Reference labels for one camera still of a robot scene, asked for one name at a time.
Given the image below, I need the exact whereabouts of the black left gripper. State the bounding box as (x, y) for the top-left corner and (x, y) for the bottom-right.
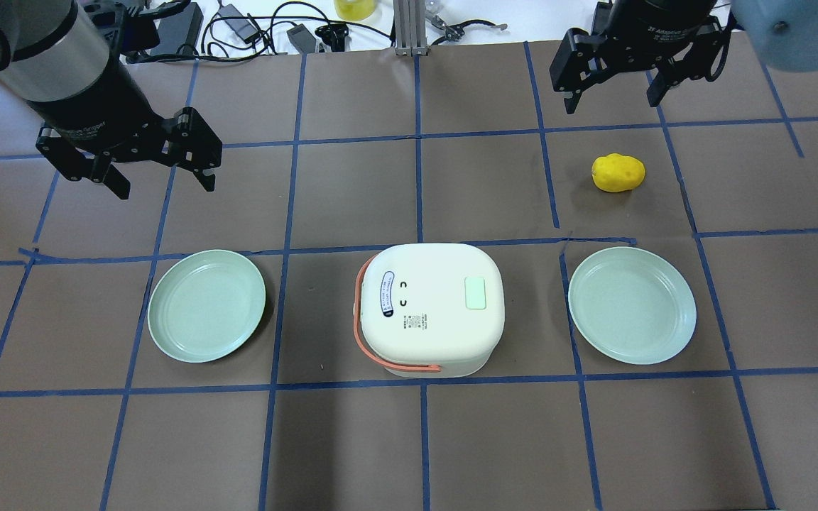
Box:
(28, 58), (223, 200)

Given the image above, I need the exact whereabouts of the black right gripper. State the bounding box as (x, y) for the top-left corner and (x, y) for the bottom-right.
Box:
(550, 1), (731, 114)

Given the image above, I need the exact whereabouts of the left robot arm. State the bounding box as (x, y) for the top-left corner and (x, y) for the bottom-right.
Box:
(0, 1), (223, 199)

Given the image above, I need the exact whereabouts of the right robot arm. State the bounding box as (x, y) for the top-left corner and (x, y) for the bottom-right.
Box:
(549, 1), (818, 114)

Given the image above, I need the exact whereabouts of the white rice cooker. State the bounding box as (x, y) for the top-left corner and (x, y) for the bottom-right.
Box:
(351, 243), (506, 378)

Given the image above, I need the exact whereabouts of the yellow potato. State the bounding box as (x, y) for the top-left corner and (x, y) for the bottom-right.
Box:
(591, 153), (647, 193)

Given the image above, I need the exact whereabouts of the black power adapter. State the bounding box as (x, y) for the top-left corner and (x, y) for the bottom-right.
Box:
(147, 2), (202, 56)

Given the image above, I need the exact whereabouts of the left green plate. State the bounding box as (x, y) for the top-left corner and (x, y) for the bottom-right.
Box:
(146, 249), (267, 363)

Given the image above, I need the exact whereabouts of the green plate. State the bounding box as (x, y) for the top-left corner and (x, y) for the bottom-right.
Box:
(146, 249), (267, 363)
(568, 246), (697, 366)

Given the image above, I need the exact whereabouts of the metal pliers tool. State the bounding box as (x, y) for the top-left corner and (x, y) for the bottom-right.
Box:
(425, 11), (508, 45)

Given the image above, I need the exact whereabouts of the grey plug adapter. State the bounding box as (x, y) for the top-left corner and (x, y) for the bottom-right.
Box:
(286, 25), (319, 54)

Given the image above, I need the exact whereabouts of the right green plate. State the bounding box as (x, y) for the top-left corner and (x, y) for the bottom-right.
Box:
(568, 246), (697, 366)

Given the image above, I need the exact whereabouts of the yellow cup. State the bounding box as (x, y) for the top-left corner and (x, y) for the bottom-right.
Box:
(333, 0), (377, 22)

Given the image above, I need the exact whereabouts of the black cable bundle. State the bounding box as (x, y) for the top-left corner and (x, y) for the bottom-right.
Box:
(200, 0), (396, 63)

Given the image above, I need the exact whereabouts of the aluminium frame post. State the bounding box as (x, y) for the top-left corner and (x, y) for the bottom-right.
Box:
(393, 0), (429, 56)

